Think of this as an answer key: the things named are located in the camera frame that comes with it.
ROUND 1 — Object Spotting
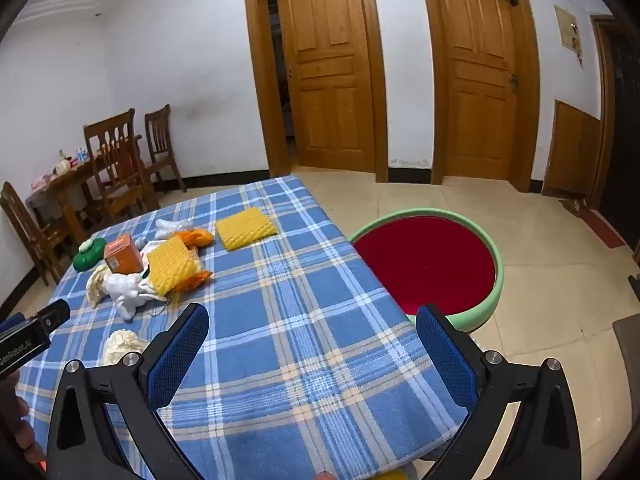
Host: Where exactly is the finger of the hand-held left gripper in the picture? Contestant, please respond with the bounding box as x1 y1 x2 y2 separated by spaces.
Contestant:
27 299 71 335

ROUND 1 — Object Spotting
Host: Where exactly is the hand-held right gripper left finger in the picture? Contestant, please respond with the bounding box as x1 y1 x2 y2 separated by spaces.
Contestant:
45 302 210 480

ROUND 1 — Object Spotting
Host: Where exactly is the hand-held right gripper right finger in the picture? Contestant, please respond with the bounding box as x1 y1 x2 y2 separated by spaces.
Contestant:
416 302 596 480

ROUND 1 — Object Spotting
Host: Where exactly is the green round plastic lid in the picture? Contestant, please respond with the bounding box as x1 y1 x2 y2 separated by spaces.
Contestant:
72 239 107 272

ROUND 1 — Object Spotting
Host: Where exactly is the white cloth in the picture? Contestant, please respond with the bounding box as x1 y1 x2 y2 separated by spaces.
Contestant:
105 272 166 321

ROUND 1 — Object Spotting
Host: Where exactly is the yellow foam pad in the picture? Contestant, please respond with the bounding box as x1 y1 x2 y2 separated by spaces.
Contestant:
146 236 201 296
215 207 278 252

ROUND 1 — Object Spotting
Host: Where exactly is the red bin with green rim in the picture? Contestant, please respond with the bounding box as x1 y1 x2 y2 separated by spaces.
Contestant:
348 210 505 333

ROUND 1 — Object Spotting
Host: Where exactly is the orange cardboard box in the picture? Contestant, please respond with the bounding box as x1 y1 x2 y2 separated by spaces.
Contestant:
103 233 142 276

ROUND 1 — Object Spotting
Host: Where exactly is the person's left hand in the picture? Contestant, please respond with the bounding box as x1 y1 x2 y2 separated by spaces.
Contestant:
0 367 46 466

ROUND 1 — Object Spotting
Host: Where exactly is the orange foam net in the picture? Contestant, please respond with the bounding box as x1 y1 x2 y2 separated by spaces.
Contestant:
172 270 213 292
175 228 215 250

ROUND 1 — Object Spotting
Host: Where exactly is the blue plaid blanket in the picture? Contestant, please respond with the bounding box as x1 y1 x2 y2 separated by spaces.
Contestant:
37 175 468 480

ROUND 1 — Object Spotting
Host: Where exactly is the wooden chair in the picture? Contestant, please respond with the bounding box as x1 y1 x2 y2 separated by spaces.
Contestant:
145 105 187 193
0 181 66 286
82 108 161 221

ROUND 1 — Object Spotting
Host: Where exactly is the white plastic bag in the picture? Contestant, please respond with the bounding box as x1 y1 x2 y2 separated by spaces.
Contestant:
154 218 193 241

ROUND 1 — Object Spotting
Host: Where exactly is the wooden dining table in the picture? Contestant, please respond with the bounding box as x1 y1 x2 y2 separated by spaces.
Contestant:
25 135 146 246

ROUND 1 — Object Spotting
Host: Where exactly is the red doormat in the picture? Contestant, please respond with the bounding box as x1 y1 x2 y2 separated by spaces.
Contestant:
575 205 626 250

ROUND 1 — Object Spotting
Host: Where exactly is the low wooden cabinet door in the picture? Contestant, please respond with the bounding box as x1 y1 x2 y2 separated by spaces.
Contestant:
542 100 603 198

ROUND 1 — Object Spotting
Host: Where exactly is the closed wooden door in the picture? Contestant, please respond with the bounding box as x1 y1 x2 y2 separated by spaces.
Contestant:
439 0 518 181

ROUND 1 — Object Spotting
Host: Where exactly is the dark door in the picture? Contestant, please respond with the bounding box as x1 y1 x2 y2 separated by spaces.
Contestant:
590 15 640 256

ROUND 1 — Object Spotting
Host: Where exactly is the open wooden door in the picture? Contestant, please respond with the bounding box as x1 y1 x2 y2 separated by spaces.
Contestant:
276 0 375 171

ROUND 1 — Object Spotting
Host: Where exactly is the wooden door frame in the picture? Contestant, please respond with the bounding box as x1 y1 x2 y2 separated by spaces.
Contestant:
241 0 390 183
417 0 542 193

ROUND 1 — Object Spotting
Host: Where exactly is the cream wall panel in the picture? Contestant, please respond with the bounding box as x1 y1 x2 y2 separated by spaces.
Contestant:
554 4 583 51

